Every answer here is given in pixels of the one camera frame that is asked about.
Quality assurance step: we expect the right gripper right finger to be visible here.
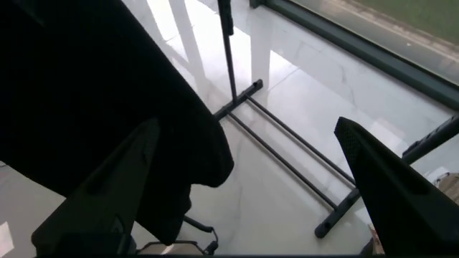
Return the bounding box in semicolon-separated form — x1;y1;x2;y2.
333;116;459;256

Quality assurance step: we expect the black garment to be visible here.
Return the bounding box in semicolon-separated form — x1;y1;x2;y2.
0;0;235;247

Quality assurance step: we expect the window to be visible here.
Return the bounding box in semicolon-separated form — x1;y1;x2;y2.
249;0;459;112

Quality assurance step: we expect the black clothes rack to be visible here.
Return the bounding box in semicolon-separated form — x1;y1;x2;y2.
213;0;459;239

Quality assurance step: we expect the black cable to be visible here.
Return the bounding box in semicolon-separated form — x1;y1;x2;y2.
136;214;219;256

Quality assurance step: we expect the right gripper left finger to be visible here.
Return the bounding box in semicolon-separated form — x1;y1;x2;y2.
31;118;161;256

